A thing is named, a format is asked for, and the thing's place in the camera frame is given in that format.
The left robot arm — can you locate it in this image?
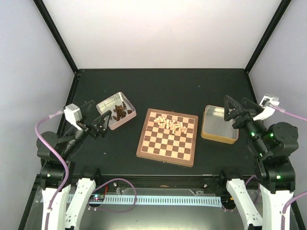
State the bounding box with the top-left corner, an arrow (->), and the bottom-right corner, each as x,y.
35,101 -> 112,230

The yellow tin box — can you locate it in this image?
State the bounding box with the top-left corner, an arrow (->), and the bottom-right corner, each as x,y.
201,105 -> 239,144

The pile of light chess pieces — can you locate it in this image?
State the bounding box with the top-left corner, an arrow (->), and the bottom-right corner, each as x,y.
153,116 -> 188,134

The black frame post left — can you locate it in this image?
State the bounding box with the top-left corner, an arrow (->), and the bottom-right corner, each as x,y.
33,0 -> 79,74

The black frame post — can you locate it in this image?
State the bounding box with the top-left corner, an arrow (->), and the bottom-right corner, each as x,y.
33,0 -> 79,74
245,0 -> 291,74

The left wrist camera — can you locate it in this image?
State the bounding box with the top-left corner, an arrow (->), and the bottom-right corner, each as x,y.
64,103 -> 83,130

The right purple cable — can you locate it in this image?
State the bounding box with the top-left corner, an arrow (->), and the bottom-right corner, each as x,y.
271,105 -> 307,230

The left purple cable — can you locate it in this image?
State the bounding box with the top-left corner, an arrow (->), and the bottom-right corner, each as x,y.
35,109 -> 70,230

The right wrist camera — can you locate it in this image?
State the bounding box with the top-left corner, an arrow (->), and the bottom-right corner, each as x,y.
253,94 -> 280,121

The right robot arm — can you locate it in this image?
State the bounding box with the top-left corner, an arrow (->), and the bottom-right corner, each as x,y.
218,95 -> 299,230

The small circuit board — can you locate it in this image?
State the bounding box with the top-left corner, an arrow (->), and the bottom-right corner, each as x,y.
89,194 -> 105,203

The pile of dark chess pieces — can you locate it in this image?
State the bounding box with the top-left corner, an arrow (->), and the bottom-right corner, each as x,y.
112,102 -> 132,121

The black frame post right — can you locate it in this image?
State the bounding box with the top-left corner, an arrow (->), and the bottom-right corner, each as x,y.
245,0 -> 291,74

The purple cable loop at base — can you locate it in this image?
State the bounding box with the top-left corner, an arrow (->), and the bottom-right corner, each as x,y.
86,178 -> 137,214

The wooden chess board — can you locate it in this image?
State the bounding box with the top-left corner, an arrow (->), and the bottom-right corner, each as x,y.
136,108 -> 199,167

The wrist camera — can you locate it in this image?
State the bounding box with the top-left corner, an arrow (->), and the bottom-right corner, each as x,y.
253,94 -> 280,121
64,103 -> 83,130

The light blue slotted cable duct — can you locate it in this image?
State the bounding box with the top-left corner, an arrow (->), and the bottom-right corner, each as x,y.
66,193 -> 222,208

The pink embossed tin box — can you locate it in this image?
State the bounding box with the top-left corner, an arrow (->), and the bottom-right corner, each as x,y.
96,92 -> 136,130

